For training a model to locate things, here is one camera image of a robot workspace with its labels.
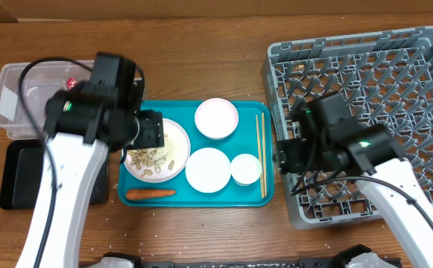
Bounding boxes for orange carrot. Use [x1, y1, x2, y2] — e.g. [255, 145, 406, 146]
[125, 189, 177, 201]

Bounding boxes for white shallow bowl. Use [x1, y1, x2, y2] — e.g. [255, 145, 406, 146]
[185, 147, 231, 194]

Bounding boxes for left wooden chopstick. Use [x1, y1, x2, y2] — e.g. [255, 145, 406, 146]
[256, 115, 265, 199]

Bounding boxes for wooden chopstick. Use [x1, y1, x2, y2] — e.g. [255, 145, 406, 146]
[262, 113, 267, 197]
[256, 115, 265, 199]

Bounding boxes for black tray bin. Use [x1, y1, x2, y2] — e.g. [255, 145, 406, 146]
[0, 139, 110, 210]

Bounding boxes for small white cup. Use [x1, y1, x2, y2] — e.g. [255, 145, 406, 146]
[230, 153, 262, 186]

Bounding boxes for pink rimmed bowl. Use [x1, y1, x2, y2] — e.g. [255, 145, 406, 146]
[195, 98, 239, 140]

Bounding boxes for pink dinner plate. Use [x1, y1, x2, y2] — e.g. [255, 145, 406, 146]
[124, 118, 191, 183]

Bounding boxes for right wooden chopstick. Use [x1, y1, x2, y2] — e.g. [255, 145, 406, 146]
[262, 113, 267, 197]

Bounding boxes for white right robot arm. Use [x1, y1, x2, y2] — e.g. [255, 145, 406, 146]
[274, 92, 433, 267]

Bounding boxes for red foil snack wrapper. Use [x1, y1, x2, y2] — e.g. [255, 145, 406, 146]
[66, 77, 78, 90]

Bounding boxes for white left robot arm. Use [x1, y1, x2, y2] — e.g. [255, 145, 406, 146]
[17, 52, 165, 267]

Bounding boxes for grey dishwasher rack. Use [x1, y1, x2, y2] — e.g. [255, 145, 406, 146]
[262, 26, 433, 229]

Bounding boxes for clear plastic bin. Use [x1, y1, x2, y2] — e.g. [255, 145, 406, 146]
[0, 61, 90, 140]

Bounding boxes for pile of rice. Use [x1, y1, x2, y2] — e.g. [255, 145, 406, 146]
[162, 134, 180, 158]

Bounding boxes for pile of peanut shells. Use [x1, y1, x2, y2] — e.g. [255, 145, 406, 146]
[127, 147, 175, 176]

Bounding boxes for teal serving tray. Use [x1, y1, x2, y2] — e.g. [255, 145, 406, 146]
[118, 100, 274, 208]

